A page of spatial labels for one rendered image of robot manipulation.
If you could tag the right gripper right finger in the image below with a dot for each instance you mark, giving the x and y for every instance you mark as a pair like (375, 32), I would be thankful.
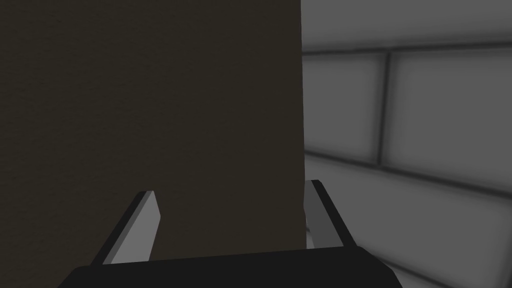
(326, 224)

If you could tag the dark brown cupboard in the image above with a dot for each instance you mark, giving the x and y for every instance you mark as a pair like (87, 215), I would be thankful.
(152, 100)

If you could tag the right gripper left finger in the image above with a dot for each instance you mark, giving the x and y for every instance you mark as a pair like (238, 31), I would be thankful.
(134, 234)

